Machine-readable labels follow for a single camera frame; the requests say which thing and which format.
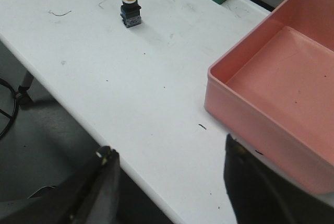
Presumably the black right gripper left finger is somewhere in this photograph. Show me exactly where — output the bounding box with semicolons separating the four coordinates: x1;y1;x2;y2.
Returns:
1;146;120;223

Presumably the pink plastic bin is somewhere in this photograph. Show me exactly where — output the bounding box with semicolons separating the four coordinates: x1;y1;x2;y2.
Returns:
205;0;333;194

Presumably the yellow mushroom push button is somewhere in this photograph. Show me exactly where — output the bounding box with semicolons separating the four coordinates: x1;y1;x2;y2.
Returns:
120;0;141;28

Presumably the black cable on floor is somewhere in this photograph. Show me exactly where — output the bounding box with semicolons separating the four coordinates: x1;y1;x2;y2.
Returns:
0;77;19;138

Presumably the white table leg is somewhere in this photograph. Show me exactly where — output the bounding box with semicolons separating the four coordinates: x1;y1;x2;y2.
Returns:
16;71;34;97

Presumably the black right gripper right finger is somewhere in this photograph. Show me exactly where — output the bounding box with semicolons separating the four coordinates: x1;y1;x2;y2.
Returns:
223;134;333;223

